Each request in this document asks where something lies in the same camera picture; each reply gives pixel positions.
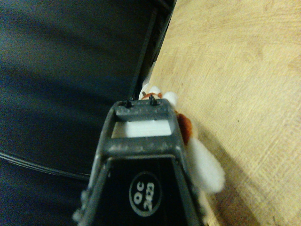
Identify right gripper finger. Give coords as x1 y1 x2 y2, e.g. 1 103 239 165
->
72 98 208 226

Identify white and brown plush toy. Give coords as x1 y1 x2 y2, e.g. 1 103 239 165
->
140 84 227 226

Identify black curtain stand pole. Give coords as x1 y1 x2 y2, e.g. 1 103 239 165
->
0 151 91 178

